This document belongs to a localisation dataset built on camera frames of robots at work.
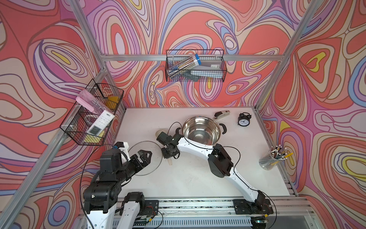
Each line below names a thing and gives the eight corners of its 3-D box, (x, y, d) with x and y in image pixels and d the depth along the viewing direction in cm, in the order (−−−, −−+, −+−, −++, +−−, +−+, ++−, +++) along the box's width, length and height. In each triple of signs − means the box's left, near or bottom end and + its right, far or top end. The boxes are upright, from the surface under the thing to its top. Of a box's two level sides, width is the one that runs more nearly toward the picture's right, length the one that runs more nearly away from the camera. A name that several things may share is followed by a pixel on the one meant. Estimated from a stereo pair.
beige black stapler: (214, 120, 113) (215, 117, 110) (212, 116, 116) (213, 113, 113) (230, 116, 117) (231, 112, 114) (227, 112, 119) (228, 109, 116)
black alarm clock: (238, 126, 109) (242, 118, 102) (236, 119, 113) (239, 112, 107) (248, 126, 109) (252, 118, 102) (246, 119, 113) (249, 112, 107)
